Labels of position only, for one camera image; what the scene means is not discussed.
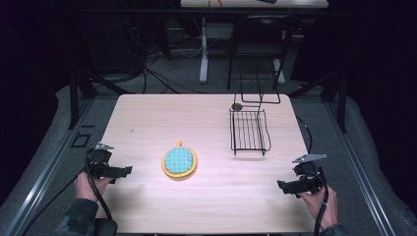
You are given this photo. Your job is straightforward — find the black wire rack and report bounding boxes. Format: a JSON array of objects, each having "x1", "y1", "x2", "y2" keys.
[{"x1": 228, "y1": 65, "x2": 282, "y2": 157}]

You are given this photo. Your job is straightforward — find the black metal stand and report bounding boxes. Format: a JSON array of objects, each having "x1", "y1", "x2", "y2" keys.
[
  {"x1": 67, "y1": 67, "x2": 136, "y2": 131},
  {"x1": 288, "y1": 67, "x2": 348, "y2": 134}
]

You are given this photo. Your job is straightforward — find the person's right hand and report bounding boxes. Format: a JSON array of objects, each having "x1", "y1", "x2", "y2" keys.
[{"x1": 296, "y1": 186, "x2": 339, "y2": 231}]

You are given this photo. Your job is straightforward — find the person's left hand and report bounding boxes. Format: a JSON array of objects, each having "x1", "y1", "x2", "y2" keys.
[{"x1": 74, "y1": 171, "x2": 114, "y2": 203}]

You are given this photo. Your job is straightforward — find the aluminium floor rail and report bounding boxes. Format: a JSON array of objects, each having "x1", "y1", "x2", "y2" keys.
[
  {"x1": 323, "y1": 99, "x2": 399, "y2": 236},
  {"x1": 3, "y1": 97, "x2": 96, "y2": 236}
]

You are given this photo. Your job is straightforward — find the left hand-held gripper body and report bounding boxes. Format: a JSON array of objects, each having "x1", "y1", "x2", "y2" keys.
[{"x1": 85, "y1": 141, "x2": 115, "y2": 180}]

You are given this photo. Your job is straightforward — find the thin black cable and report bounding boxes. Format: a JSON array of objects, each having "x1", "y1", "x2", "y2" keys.
[{"x1": 295, "y1": 115, "x2": 314, "y2": 154}]

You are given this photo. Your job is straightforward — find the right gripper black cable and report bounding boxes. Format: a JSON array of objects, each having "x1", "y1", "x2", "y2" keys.
[{"x1": 306, "y1": 170, "x2": 330, "y2": 236}]

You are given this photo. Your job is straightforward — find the black floor cables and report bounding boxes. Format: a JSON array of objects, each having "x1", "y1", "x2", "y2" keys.
[{"x1": 107, "y1": 16, "x2": 210, "y2": 95}]

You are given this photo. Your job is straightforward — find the white background desk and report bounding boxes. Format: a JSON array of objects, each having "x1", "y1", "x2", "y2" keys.
[{"x1": 180, "y1": 0, "x2": 329, "y2": 85}]

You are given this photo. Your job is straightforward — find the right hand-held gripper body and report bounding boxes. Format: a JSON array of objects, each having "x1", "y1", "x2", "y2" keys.
[{"x1": 292, "y1": 153, "x2": 328, "y2": 197}]

